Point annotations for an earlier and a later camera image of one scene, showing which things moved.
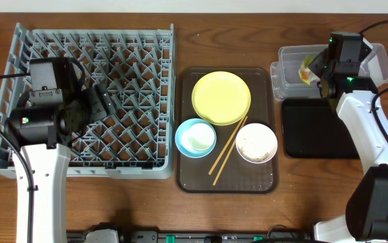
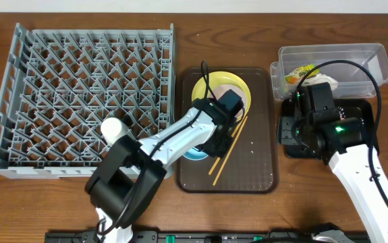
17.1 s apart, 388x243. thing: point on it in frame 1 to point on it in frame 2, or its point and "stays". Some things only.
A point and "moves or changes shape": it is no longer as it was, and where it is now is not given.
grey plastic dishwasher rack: (135, 67) stays
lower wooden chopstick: (229, 151) stays
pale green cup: (198, 136) moves or changes shape
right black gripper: (318, 64) to (285, 130)
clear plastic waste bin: (286, 82) stays
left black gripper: (96, 102) to (216, 145)
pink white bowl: (256, 143) to (220, 90)
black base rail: (274, 234) stays
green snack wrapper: (304, 71) moves or changes shape
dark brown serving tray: (227, 134) stays
